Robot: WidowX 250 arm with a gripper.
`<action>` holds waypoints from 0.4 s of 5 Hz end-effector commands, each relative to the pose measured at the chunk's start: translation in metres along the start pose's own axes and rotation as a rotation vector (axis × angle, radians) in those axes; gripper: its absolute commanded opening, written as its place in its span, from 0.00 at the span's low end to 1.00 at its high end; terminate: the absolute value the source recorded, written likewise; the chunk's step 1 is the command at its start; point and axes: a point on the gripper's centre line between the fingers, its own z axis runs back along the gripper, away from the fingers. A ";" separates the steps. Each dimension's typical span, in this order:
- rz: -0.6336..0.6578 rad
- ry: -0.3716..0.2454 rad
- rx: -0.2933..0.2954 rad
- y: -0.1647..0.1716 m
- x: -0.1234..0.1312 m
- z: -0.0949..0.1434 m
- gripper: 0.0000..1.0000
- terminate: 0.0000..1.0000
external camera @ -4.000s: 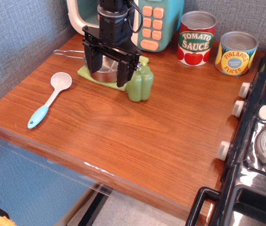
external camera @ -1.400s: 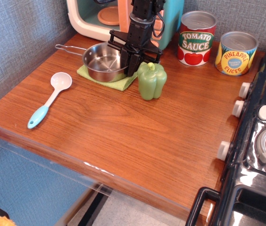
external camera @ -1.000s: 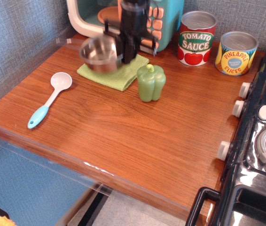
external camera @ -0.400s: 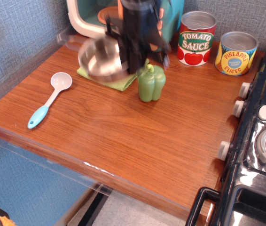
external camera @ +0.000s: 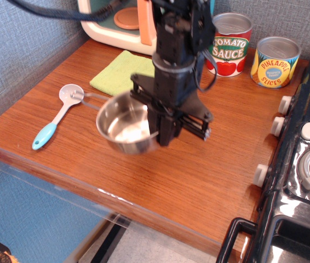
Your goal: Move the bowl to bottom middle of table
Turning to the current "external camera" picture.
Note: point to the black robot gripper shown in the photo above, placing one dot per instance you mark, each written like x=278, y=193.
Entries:
x=172, y=100

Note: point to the stainless steel bowl with handle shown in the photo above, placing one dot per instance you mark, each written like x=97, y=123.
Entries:
x=122, y=121

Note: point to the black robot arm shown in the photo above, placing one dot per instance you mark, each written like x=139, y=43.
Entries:
x=185, y=31

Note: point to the green folded cloth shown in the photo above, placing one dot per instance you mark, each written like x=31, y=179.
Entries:
x=115, y=78

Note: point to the teal toy microwave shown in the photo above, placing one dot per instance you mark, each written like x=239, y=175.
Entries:
x=116, y=24

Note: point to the tomato sauce can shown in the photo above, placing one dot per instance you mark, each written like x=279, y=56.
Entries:
x=230, y=45

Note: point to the pineapple slices can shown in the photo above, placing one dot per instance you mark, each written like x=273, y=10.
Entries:
x=275, y=61

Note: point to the black toy stove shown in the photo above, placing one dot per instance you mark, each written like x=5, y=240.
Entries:
x=282, y=230

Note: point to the white spoon with blue handle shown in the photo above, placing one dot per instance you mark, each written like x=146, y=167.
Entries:
x=57, y=115

